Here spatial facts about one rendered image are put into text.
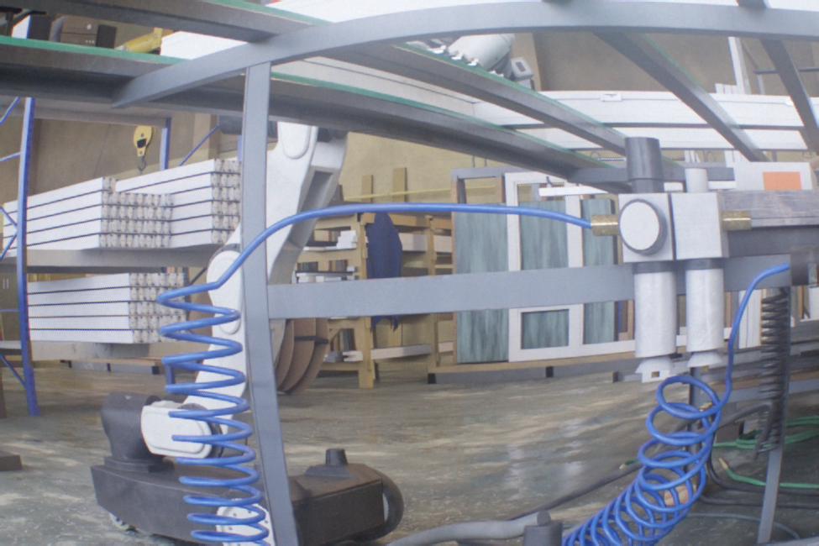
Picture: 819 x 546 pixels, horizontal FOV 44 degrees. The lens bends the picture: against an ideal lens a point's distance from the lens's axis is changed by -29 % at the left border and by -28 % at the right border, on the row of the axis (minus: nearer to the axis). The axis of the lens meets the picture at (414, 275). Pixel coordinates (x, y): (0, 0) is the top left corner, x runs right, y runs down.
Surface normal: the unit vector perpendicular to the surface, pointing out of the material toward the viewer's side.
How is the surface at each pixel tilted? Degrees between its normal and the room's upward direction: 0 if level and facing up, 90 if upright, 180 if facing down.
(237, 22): 90
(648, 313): 90
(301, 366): 75
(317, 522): 90
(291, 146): 90
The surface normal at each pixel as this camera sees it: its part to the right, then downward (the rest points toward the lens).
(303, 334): -0.76, -0.23
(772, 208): -0.42, 0.00
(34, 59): 0.91, -0.05
